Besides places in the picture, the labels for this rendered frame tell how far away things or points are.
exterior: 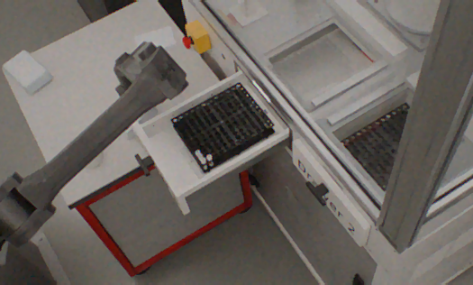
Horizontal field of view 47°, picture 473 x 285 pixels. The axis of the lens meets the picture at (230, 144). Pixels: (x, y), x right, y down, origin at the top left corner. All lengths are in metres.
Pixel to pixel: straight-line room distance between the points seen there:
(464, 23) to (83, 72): 1.40
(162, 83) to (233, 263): 1.37
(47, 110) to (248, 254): 0.98
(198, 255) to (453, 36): 1.72
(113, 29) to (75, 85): 0.26
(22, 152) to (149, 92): 1.84
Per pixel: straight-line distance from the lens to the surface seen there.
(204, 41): 1.68
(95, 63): 1.89
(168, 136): 1.55
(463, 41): 0.72
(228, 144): 1.42
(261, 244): 2.26
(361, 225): 1.29
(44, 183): 1.02
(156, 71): 0.97
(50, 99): 1.85
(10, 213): 1.03
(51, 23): 3.27
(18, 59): 1.95
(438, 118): 0.83
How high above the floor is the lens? 2.10
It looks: 57 degrees down
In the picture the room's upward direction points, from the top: 12 degrees counter-clockwise
